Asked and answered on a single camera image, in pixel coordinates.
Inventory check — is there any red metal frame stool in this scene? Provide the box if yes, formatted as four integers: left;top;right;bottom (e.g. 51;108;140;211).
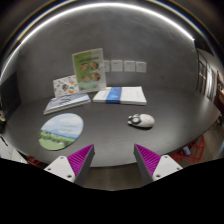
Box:
171;134;205;164

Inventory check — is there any round landscape-print mouse pad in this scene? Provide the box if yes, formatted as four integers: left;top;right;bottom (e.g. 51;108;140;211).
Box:
38;112;85;152

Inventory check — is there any grey striped book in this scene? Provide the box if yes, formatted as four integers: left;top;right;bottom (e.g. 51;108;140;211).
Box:
43;92;92;116

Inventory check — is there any white panda-print computer mouse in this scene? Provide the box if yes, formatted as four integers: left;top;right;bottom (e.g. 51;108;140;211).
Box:
127;113;156;129

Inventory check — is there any white book with blue band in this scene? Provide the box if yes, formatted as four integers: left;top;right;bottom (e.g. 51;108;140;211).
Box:
92;86;148;106

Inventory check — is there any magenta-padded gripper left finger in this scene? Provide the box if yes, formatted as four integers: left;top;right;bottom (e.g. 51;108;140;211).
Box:
43;143;96;186

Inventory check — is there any green food leaflet stand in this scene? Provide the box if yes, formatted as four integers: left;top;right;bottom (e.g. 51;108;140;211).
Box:
71;47;108;94

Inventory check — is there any white colourful sticker card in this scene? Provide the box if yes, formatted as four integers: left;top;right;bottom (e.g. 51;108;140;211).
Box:
52;74;80;99

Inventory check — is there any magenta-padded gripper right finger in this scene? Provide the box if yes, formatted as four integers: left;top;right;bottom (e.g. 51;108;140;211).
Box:
133;143;184;186

